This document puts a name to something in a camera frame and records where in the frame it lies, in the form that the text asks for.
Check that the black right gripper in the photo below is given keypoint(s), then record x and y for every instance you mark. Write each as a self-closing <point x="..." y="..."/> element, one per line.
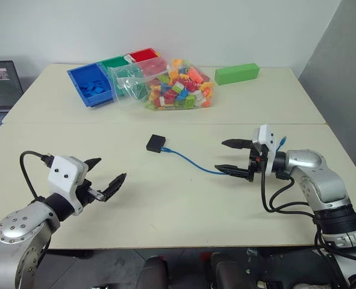
<point x="257" y="162"/>

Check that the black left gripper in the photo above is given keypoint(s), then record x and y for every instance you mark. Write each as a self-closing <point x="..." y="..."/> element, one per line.
<point x="85" y="192"/>

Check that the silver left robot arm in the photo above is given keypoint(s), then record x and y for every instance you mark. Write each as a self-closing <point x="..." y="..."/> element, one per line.
<point x="15" y="228"/>

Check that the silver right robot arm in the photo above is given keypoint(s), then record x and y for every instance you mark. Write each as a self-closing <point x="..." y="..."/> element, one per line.
<point x="322" y="183"/>

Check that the small black box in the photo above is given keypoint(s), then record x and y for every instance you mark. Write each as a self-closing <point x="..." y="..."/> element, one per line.
<point x="156" y="142"/>

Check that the green rectangular block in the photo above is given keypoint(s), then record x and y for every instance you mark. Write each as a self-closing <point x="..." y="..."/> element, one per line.
<point x="236" y="73"/>

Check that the blue toy bricks heap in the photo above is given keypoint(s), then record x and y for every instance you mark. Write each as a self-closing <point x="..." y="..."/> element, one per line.
<point x="94" y="88"/>

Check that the clear bag of toy bricks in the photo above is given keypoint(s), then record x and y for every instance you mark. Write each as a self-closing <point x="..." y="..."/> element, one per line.
<point x="171" y="87"/>

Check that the blue plastic bin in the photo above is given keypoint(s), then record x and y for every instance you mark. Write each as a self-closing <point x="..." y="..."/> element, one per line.
<point x="88" y="75"/>

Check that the dark rounded shape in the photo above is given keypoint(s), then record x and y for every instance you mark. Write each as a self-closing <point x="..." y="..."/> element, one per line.
<point x="155" y="272"/>
<point x="226" y="272"/>

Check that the green plastic bin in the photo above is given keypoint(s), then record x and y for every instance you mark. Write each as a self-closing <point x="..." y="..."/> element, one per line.
<point x="114" y="62"/>

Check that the red plastic bin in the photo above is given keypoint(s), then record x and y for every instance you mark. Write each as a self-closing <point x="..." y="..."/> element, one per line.
<point x="143" y="55"/>

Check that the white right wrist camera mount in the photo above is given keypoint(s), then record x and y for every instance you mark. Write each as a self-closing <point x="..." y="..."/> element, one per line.
<point x="267" y="133"/>

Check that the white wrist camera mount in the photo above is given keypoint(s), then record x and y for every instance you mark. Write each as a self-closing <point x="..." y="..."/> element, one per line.
<point x="267" y="133"/>
<point x="64" y="172"/>

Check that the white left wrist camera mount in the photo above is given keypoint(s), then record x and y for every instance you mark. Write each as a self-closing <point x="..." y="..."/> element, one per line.
<point x="64" y="172"/>

